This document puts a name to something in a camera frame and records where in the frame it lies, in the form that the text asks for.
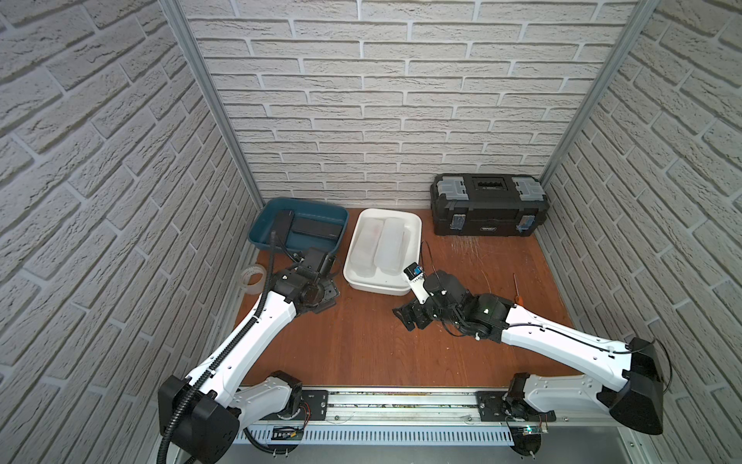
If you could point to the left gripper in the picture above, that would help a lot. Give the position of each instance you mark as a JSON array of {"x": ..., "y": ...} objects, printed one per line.
[{"x": 319, "y": 255}]

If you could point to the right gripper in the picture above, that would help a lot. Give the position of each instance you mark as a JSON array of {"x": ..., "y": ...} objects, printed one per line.
[{"x": 413, "y": 307}]

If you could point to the black pencil case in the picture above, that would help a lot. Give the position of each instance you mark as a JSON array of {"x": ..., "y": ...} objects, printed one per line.
[
  {"x": 317, "y": 229},
  {"x": 282, "y": 226}
]

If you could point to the black pencil case front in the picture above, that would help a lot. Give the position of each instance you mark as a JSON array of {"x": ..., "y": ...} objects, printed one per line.
[{"x": 282, "y": 226}]

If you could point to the ribbed translucent pencil case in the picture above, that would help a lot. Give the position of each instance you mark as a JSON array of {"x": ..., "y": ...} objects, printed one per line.
[{"x": 392, "y": 247}]

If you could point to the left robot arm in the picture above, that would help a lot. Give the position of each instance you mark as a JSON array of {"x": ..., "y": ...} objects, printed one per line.
[{"x": 203, "y": 412}]

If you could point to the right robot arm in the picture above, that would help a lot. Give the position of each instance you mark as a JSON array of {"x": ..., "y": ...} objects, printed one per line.
[{"x": 622, "y": 380}]

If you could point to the teal storage bin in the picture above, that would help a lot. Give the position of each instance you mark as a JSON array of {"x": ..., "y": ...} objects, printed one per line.
[{"x": 260, "y": 233}]

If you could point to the white storage bin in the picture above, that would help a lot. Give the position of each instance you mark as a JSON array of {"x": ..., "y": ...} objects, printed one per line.
[{"x": 380, "y": 283}]

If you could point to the clear tape roll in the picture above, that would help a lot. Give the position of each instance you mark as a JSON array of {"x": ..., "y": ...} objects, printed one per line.
[{"x": 253, "y": 279}]

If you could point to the black plastic toolbox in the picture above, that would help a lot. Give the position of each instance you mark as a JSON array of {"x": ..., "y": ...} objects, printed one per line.
[{"x": 500, "y": 205}]

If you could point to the orange handled screwdriver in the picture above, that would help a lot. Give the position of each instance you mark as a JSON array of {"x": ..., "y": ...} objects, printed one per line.
[{"x": 518, "y": 299}]

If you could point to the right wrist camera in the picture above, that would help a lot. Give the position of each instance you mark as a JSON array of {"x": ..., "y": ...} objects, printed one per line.
[{"x": 416, "y": 279}]

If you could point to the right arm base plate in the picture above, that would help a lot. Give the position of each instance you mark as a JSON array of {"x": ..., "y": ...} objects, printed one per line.
[{"x": 496, "y": 406}]

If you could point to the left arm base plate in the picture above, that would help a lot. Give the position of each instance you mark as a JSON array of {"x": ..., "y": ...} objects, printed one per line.
[{"x": 313, "y": 402}]

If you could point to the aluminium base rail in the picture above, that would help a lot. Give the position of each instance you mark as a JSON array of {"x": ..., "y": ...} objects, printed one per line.
[{"x": 440, "y": 409}]

